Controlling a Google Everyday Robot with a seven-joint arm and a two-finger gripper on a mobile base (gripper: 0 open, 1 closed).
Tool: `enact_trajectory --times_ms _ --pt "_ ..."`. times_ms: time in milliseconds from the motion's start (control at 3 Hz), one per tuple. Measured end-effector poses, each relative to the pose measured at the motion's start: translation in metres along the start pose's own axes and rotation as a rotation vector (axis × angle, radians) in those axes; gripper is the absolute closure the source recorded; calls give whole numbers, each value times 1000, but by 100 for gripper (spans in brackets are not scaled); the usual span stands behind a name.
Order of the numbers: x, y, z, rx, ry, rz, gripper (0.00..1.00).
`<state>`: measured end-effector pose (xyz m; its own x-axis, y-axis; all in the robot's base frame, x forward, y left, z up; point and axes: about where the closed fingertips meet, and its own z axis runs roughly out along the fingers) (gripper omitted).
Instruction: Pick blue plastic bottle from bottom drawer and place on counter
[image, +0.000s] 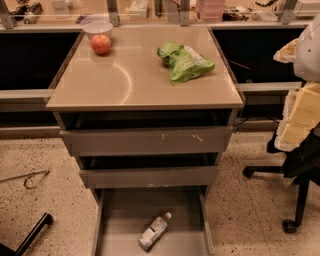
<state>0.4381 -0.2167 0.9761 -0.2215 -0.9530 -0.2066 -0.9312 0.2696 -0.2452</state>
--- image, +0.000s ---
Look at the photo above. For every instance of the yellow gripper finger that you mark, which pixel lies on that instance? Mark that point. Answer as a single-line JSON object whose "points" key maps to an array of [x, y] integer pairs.
{"points": [[287, 53], [301, 114]]}

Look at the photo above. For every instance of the white bowl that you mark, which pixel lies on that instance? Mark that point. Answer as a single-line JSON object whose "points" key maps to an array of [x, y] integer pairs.
{"points": [[99, 27]]}

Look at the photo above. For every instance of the clear blue plastic bottle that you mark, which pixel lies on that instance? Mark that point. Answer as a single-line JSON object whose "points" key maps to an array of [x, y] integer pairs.
{"points": [[154, 231]]}

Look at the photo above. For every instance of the grey drawer cabinet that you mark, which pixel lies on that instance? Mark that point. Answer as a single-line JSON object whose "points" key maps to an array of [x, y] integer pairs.
{"points": [[130, 89]]}

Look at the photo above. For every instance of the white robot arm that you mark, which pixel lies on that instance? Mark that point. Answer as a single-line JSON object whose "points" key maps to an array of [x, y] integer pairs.
{"points": [[307, 53]]}

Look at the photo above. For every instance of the middle grey drawer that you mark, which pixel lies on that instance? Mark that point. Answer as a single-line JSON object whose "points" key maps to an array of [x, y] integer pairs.
{"points": [[149, 177]]}

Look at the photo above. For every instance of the white box on shelf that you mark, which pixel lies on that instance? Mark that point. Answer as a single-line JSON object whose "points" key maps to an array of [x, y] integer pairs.
{"points": [[307, 8]]}

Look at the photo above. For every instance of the red apple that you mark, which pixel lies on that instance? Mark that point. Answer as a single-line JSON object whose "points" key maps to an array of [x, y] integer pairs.
{"points": [[101, 44]]}

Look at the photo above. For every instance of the black chair leg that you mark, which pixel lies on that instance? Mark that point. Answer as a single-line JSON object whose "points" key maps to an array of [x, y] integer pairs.
{"points": [[46, 219]]}

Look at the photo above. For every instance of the top grey drawer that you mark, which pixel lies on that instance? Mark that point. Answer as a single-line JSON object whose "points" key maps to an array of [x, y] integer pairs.
{"points": [[146, 141]]}

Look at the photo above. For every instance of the green chip bag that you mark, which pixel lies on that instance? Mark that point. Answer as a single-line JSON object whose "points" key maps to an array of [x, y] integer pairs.
{"points": [[183, 62]]}

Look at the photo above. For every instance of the black office chair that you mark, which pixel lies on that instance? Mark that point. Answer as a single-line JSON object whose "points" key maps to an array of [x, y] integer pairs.
{"points": [[303, 166]]}

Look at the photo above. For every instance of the open bottom grey drawer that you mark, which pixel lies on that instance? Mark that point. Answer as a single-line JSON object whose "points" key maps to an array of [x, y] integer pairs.
{"points": [[124, 214]]}

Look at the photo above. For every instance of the pink plastic container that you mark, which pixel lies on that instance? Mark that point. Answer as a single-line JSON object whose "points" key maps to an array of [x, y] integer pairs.
{"points": [[209, 11]]}

